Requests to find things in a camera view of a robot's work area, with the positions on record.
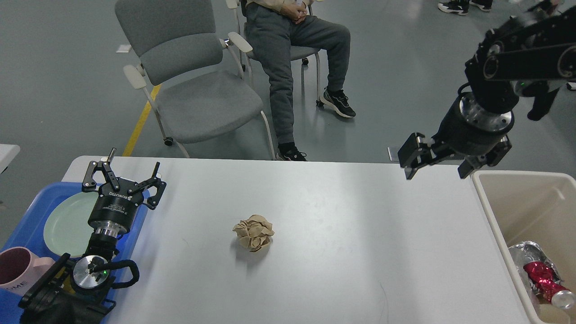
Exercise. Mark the seated person grey trousers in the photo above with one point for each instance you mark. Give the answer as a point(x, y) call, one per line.
point(272, 28)

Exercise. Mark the brown paper ball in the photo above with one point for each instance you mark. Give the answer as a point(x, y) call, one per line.
point(254, 233)

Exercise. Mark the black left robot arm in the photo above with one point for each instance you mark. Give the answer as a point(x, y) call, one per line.
point(75, 290)

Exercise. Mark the metal floor plates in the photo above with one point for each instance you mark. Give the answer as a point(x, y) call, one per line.
point(393, 153)

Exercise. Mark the dark shoes at right edge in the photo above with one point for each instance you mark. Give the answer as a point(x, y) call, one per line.
point(461, 7)

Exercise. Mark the empty grey chair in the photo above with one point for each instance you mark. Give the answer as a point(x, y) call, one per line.
point(171, 37)

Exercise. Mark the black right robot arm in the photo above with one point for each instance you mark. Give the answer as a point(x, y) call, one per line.
point(530, 56)

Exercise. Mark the light green plate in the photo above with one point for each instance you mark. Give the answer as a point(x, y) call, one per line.
point(67, 229)

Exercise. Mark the beige plastic bin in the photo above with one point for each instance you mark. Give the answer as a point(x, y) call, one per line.
point(531, 206)

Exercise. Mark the white side table corner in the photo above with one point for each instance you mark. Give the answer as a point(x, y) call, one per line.
point(7, 154)

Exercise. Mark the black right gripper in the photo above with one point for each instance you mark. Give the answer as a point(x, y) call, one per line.
point(468, 132)

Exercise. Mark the aluminium foil sheet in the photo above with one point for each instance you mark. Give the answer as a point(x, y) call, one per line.
point(523, 253)

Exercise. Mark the white paper cup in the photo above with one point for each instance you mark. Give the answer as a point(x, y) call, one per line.
point(553, 315)

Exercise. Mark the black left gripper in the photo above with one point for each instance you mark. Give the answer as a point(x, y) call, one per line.
point(114, 211)

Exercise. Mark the crushed red can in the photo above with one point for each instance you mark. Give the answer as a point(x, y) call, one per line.
point(542, 276)

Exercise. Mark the pink mug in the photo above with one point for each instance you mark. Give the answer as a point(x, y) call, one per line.
point(20, 269)

